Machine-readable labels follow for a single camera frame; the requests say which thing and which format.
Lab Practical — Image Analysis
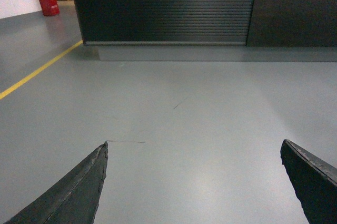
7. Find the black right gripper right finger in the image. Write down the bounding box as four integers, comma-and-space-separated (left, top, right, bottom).
280, 140, 336, 223

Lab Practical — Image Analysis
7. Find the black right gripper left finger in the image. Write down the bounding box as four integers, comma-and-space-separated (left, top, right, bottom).
6, 142, 108, 223

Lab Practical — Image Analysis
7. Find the black checkout counter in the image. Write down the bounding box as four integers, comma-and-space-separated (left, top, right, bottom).
74, 0, 336, 47

